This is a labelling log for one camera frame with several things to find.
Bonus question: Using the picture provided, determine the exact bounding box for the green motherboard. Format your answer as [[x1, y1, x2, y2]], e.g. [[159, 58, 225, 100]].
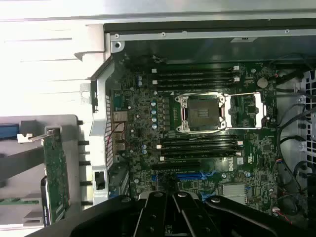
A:
[[108, 55, 281, 215]]

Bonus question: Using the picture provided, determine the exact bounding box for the open black PC case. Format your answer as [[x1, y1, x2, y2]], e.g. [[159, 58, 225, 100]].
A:
[[80, 21, 316, 232]]

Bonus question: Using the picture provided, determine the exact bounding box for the red and black twisted wire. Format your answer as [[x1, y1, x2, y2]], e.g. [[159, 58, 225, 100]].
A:
[[105, 122, 127, 155]]

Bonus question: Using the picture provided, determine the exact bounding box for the hard disk with blue carrier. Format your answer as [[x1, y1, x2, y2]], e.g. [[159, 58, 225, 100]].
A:
[[0, 124, 20, 145]]

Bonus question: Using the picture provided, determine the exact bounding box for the grey parts rack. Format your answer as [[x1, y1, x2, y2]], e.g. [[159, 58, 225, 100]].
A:
[[0, 114, 91, 233]]

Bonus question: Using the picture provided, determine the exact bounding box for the green RAM stick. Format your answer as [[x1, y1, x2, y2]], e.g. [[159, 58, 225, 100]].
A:
[[0, 197, 40, 206]]

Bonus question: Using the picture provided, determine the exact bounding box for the CPU socket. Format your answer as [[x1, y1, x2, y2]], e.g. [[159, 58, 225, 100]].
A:
[[174, 91, 228, 134]]

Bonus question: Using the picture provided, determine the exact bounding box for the metal socket cover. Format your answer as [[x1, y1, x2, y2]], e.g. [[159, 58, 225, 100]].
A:
[[223, 91, 268, 129]]

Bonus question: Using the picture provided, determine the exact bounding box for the silver chipset heatsink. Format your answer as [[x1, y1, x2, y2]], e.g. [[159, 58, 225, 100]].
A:
[[222, 184, 248, 198]]

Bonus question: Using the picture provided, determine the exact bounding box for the blue PCIe expansion slot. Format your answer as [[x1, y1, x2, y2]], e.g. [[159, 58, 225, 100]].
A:
[[152, 172, 215, 181]]

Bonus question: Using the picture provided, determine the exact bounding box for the metal locking lever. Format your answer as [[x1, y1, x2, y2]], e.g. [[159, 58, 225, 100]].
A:
[[189, 133, 239, 142]]

